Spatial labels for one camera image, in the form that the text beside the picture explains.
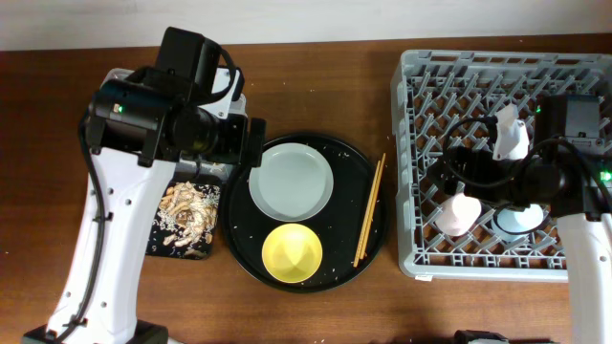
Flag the grey round plate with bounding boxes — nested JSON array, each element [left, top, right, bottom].
[[248, 142, 334, 223]]

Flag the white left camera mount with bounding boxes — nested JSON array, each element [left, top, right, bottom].
[[202, 67, 247, 119]]

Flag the food scraps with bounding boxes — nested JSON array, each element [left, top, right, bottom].
[[157, 180, 221, 257]]

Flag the light blue plastic cup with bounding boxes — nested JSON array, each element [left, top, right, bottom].
[[492, 204, 544, 242]]

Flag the grey dishwasher rack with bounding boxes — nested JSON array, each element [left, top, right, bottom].
[[390, 50, 611, 283]]

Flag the pink plastic cup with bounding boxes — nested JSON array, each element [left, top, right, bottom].
[[434, 193, 482, 236]]

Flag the rectangular black tray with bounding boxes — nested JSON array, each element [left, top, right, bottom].
[[145, 171, 224, 262]]

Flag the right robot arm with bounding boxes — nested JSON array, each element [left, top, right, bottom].
[[426, 95, 611, 343]]

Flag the yellow bowl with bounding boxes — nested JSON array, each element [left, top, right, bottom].
[[261, 224, 323, 284]]

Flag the clear plastic bin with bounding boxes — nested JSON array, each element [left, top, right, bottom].
[[102, 67, 249, 182]]

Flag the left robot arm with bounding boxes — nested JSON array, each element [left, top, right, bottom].
[[22, 27, 266, 343]]

